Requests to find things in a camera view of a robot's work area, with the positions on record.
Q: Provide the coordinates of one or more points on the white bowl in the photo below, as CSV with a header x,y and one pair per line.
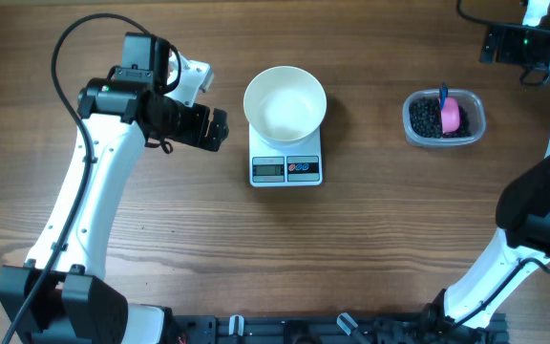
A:
x,y
283,106

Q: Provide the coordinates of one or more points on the black mounting rail base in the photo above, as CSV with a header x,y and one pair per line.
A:
x,y
396,328

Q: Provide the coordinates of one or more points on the black beans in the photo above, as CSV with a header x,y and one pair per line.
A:
x,y
426,121

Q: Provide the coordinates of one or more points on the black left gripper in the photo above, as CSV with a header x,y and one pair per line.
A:
x,y
200,117

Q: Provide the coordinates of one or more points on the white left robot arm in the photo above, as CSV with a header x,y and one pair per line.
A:
x,y
59,294

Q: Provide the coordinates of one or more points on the clear plastic container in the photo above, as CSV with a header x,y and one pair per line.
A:
x,y
466,99

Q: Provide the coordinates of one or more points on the pink measuring scoop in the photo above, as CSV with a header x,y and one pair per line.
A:
x,y
449,110

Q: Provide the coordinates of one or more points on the white digital kitchen scale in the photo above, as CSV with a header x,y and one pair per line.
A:
x,y
285,165

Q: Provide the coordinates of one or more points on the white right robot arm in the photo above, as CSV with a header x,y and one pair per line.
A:
x,y
521,244

